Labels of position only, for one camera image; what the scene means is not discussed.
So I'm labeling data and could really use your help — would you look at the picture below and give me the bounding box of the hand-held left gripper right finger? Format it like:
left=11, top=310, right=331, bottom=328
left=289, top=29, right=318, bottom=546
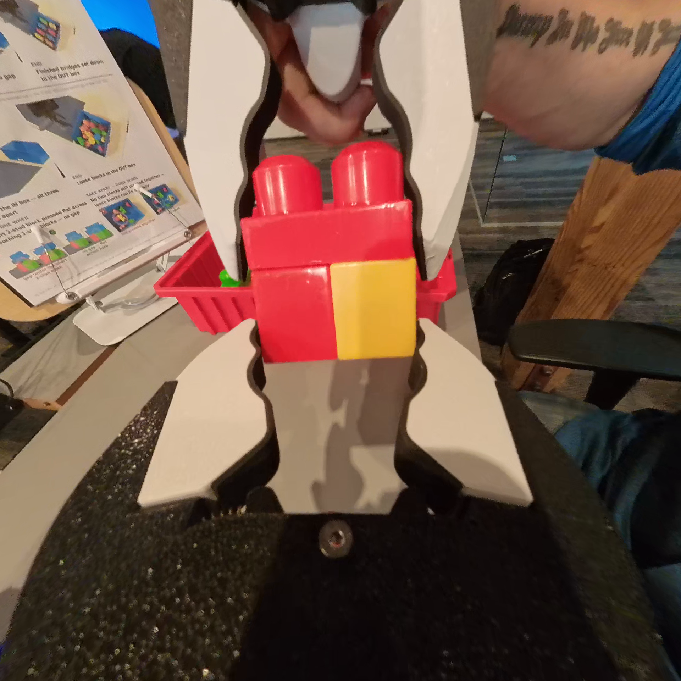
left=393, top=318, right=534, bottom=507

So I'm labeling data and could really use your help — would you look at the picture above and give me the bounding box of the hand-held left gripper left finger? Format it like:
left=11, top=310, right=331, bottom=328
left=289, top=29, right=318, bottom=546
left=136, top=318, right=281, bottom=507

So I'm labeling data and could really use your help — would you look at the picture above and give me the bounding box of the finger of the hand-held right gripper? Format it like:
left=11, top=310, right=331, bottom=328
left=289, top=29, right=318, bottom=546
left=374, top=0, right=481, bottom=281
left=184, top=0, right=281, bottom=284

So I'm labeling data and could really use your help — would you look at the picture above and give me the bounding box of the red one-stud block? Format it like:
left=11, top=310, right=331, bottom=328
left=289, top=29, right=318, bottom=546
left=250, top=263, right=341, bottom=365

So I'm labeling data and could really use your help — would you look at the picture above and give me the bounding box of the yellow one-stud block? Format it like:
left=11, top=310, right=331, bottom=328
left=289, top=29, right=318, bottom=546
left=330, top=258, right=419, bottom=362

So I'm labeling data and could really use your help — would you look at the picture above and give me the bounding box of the red two-stud block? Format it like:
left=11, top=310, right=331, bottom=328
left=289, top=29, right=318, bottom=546
left=240, top=140, right=415, bottom=273

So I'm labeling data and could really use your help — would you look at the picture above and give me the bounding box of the person's right forearm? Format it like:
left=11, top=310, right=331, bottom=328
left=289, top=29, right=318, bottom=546
left=472, top=0, right=681, bottom=160

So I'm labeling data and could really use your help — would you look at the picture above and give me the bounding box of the person's right hand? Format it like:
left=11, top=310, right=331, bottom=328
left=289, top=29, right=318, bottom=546
left=263, top=13, right=393, bottom=148

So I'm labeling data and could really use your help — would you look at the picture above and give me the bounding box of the red plastic bin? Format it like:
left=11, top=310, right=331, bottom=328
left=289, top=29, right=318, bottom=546
left=154, top=231, right=458, bottom=336

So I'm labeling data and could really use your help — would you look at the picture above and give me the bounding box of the white document stand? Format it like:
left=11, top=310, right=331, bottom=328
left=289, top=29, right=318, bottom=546
left=32, top=181, right=208, bottom=347

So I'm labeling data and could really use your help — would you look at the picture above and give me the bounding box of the printed instruction sheet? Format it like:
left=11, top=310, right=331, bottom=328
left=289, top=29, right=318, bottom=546
left=0, top=0, right=206, bottom=308

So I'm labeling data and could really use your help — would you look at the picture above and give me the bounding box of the black backpack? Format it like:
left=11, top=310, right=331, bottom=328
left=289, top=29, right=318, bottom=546
left=472, top=238, right=557, bottom=347

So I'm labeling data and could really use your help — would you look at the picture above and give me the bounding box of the black chair armrest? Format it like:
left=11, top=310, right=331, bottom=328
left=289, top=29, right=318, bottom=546
left=508, top=319, right=681, bottom=410

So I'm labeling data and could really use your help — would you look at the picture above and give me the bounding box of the person's leg in jeans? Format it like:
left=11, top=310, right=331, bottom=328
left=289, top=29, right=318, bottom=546
left=553, top=407, right=681, bottom=681

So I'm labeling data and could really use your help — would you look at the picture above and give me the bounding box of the person's blue shirt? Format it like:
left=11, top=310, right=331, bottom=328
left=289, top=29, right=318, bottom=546
left=595, top=37, right=681, bottom=177

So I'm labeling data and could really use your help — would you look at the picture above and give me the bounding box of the wooden post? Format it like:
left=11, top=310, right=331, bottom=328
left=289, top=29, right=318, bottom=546
left=500, top=157, right=681, bottom=408

